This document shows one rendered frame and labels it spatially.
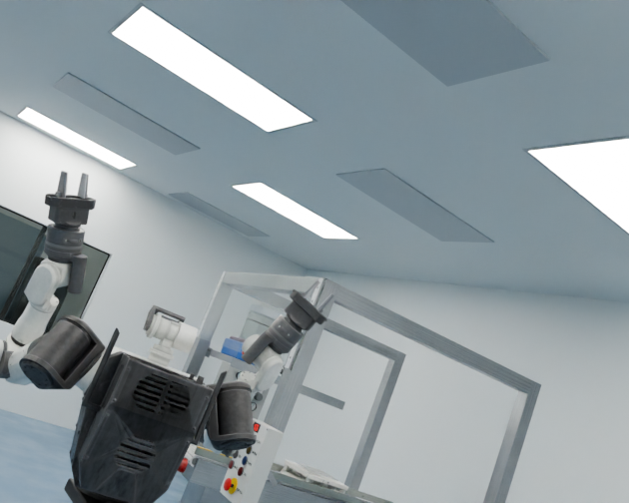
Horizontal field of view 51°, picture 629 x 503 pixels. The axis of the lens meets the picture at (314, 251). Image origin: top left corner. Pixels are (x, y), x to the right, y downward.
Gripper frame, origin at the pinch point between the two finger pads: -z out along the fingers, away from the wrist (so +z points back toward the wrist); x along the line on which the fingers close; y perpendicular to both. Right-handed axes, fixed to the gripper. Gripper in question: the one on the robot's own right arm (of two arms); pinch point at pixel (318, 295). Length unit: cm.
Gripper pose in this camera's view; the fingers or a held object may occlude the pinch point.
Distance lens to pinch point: 185.5
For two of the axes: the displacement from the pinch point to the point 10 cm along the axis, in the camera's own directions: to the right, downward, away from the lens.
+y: 1.7, 1.4, 9.8
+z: -6.7, 7.4, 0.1
